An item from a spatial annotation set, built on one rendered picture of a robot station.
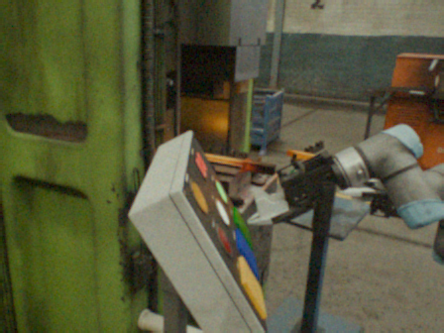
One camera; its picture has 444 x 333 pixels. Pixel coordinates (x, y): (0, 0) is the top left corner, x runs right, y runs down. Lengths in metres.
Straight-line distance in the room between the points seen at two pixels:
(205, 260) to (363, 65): 8.24
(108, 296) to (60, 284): 0.24
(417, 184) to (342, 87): 8.01
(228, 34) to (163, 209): 0.63
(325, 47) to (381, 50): 1.06
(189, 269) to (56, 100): 0.68
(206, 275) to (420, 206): 0.42
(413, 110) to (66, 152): 3.93
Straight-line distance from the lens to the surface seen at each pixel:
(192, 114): 1.59
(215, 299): 0.61
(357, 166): 0.81
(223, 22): 1.07
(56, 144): 1.08
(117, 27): 0.92
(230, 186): 1.21
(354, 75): 8.74
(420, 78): 4.57
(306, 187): 0.80
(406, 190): 0.82
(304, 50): 8.95
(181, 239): 0.56
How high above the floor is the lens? 1.40
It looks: 18 degrees down
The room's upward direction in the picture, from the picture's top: 3 degrees clockwise
